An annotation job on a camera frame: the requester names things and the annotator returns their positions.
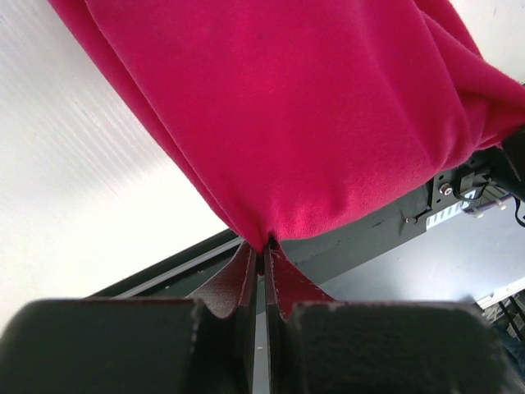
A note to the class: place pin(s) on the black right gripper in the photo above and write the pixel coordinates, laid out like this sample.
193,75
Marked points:
509,167

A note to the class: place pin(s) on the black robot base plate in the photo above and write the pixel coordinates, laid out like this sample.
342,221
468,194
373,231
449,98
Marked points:
327,256

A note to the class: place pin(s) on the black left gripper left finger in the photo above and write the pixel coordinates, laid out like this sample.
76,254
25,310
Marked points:
224,342

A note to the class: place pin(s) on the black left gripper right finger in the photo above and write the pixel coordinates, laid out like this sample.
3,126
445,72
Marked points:
285,286

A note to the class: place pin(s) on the right white cable duct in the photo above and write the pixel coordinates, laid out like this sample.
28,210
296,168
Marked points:
446,214

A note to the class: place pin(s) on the pink t shirt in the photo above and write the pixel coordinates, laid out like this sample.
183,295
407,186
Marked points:
293,118

